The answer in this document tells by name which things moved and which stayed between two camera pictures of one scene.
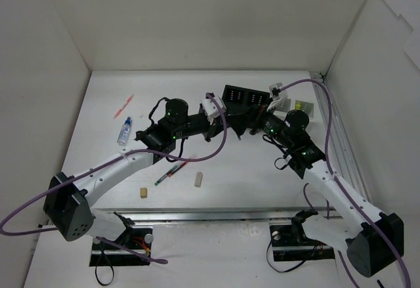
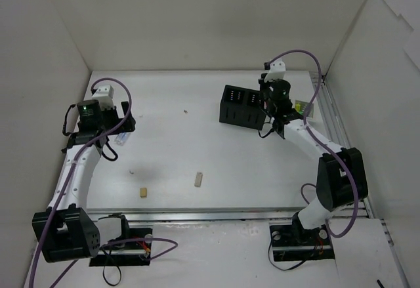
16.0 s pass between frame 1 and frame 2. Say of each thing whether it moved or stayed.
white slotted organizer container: stayed
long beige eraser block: stayed
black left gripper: moved
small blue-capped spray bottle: stayed
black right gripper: moved
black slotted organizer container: stayed
